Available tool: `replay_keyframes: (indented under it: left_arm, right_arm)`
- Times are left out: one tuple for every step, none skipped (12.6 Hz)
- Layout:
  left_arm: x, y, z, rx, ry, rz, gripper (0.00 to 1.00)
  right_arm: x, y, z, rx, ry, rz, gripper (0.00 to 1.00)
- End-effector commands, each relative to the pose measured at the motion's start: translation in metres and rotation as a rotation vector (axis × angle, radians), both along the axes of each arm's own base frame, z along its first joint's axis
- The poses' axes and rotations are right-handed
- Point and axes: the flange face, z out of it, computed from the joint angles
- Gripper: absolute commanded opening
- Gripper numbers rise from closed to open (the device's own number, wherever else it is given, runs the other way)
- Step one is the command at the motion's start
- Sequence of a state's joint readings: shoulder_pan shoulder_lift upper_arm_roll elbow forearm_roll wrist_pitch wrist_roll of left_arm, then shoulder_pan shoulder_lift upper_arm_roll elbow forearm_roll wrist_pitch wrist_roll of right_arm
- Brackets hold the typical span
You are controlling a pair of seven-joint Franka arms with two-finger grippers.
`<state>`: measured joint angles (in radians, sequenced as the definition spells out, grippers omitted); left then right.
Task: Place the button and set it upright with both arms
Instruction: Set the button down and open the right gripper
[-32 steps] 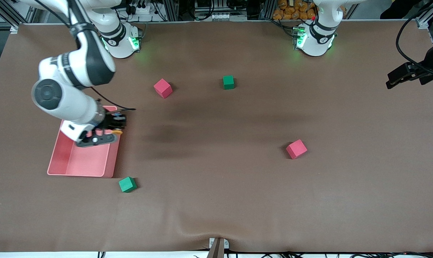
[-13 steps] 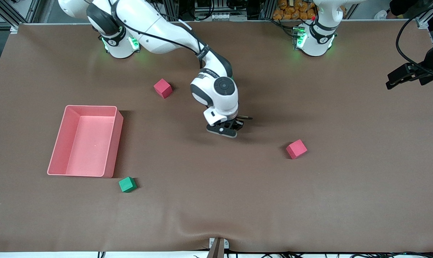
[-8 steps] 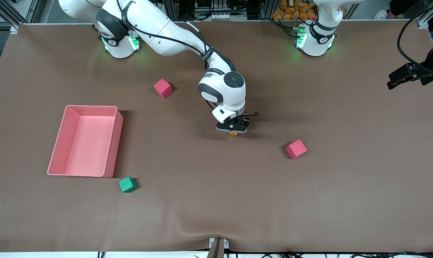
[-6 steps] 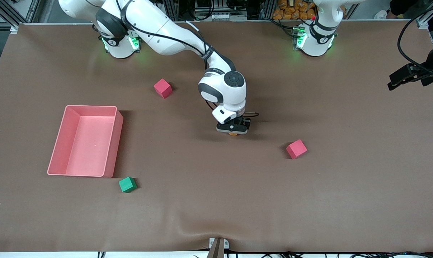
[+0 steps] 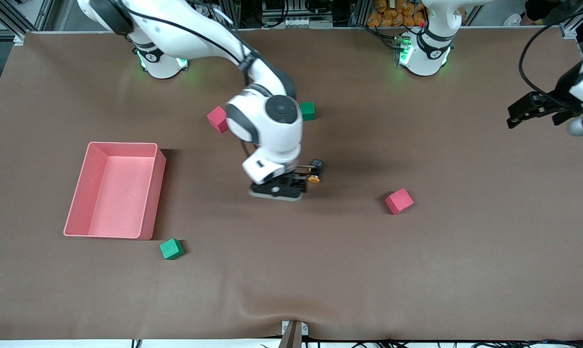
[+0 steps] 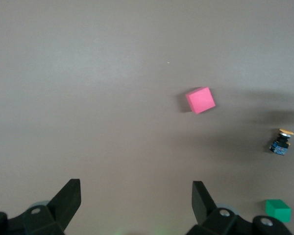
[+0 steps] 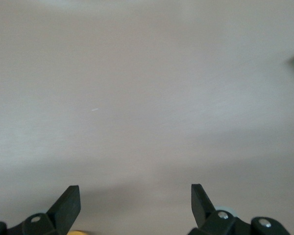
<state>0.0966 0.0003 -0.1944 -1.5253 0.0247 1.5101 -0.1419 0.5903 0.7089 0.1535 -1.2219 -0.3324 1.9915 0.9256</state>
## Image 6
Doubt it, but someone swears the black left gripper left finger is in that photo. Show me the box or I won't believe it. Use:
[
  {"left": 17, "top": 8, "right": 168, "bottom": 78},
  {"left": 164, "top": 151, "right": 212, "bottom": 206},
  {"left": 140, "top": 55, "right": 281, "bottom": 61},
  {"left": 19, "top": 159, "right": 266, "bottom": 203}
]
[{"left": 0, "top": 178, "right": 82, "bottom": 235}]

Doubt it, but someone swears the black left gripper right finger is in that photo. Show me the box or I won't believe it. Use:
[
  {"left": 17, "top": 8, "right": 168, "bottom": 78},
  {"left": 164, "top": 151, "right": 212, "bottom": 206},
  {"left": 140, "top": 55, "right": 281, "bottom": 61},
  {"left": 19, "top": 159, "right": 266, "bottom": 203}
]
[{"left": 186, "top": 181, "right": 294, "bottom": 235}]

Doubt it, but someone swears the orange mushroom push button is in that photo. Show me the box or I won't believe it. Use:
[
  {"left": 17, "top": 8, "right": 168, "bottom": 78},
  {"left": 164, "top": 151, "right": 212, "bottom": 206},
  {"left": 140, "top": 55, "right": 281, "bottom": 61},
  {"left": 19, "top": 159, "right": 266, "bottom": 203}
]
[{"left": 269, "top": 128, "right": 294, "bottom": 156}]

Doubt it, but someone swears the green foam cube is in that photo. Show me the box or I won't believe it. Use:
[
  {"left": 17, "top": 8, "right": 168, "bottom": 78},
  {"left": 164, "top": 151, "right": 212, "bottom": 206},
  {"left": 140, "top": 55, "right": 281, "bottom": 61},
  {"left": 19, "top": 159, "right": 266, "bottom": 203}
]
[{"left": 265, "top": 199, "right": 292, "bottom": 223}]

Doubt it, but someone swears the pink foam cube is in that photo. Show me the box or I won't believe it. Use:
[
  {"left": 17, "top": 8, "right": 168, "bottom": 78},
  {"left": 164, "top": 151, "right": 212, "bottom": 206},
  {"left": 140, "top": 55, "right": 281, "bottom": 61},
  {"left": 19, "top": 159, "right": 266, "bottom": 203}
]
[{"left": 185, "top": 86, "right": 216, "bottom": 115}]

